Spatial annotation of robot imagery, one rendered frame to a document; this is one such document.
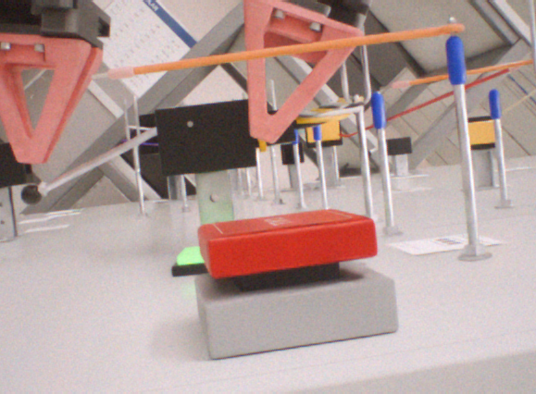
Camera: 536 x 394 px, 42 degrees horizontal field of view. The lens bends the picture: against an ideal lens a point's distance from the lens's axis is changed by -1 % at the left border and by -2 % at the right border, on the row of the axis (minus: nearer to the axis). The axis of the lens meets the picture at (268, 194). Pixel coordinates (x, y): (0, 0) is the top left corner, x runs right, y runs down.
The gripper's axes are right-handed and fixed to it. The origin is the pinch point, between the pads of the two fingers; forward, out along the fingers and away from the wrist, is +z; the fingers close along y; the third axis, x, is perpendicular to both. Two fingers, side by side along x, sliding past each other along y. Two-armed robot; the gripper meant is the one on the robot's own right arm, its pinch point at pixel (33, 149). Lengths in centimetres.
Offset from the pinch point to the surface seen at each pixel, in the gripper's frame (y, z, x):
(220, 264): -23.3, 2.7, -13.3
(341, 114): 1.3, -3.4, -18.7
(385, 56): 110, -24, -38
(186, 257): -7.2, 4.9, -10.6
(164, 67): -10.1, -4.3, -9.3
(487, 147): 25.0, -2.8, -35.3
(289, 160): 65, 0, -17
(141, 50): 755, -112, 136
